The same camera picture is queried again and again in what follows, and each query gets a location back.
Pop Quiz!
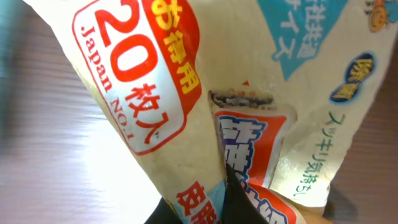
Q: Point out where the large beige snack bag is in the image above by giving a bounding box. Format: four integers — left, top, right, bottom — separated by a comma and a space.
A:
30, 0, 397, 223

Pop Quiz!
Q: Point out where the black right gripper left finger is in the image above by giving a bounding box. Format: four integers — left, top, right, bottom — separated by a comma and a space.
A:
144, 198, 183, 224

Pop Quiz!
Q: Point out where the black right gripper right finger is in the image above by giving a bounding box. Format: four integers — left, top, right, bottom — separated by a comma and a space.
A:
221, 164, 268, 224

